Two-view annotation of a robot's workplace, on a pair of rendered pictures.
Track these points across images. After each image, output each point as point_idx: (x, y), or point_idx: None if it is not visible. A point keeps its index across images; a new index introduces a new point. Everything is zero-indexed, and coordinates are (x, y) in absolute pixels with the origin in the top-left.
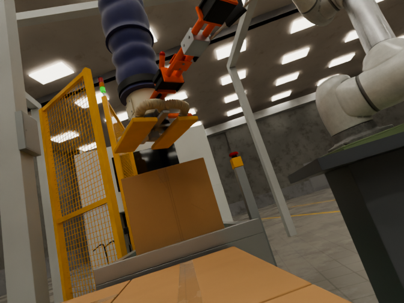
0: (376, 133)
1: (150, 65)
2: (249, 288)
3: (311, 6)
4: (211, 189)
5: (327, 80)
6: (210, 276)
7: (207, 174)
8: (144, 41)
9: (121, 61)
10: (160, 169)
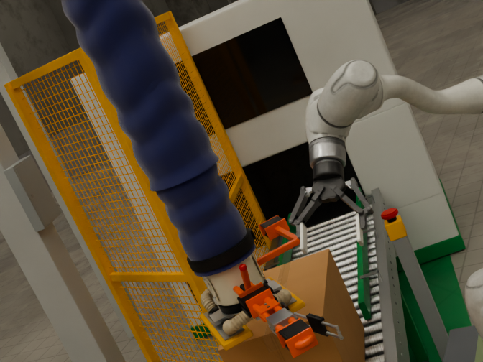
0: None
1: (226, 235)
2: None
3: (477, 113)
4: (338, 355)
5: (474, 289)
6: None
7: (330, 337)
8: (208, 191)
9: (183, 231)
10: (267, 336)
